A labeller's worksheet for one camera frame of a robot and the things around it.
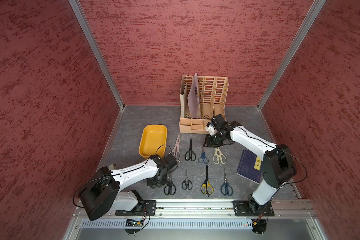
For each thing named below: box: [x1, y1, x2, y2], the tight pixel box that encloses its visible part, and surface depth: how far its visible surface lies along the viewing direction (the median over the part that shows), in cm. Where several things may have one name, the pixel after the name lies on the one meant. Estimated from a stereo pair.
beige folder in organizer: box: [180, 74, 188, 119], surface depth 91 cm
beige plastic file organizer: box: [179, 73, 229, 134], surface depth 105 cm
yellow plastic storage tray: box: [138, 124, 168, 159], surface depth 102 cm
